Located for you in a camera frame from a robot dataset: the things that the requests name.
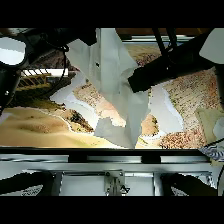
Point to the pale grey shirt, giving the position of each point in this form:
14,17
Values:
113,66

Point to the silver frame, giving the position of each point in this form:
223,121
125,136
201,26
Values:
100,160

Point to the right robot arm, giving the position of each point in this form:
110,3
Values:
173,66

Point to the striped garment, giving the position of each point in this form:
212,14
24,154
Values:
213,151

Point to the pale yellow garment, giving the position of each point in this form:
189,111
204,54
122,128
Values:
205,121

